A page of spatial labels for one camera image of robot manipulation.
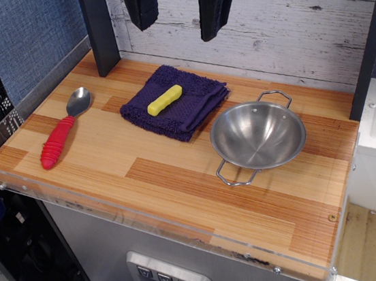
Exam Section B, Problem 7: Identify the yellow toy french fry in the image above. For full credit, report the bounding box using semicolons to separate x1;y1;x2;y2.
147;84;183;116

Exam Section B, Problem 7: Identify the purple folded towel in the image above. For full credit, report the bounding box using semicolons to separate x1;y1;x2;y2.
120;65;230;142

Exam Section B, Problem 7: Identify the blue fabric partition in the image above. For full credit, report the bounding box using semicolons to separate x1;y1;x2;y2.
0;0;91;107

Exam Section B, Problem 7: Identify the clear acrylic table guard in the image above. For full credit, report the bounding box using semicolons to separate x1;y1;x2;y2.
0;45;358;281

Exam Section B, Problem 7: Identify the grey toy fridge cabinet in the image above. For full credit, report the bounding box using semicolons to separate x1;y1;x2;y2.
46;203;300;281

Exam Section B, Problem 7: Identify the dark left upright post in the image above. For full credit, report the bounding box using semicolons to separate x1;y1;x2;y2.
79;0;121;77

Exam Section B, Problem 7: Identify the dark upright post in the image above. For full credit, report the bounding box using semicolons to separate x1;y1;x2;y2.
349;0;376;121
79;0;121;77

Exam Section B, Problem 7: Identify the red handled metal spoon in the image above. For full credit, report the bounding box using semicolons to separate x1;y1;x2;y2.
40;87;92;170

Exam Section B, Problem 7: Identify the steel bowl with handles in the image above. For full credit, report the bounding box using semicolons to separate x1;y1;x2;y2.
210;90;307;186

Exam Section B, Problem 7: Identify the dark right upright post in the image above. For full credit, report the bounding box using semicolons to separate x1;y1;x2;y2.
349;0;376;121

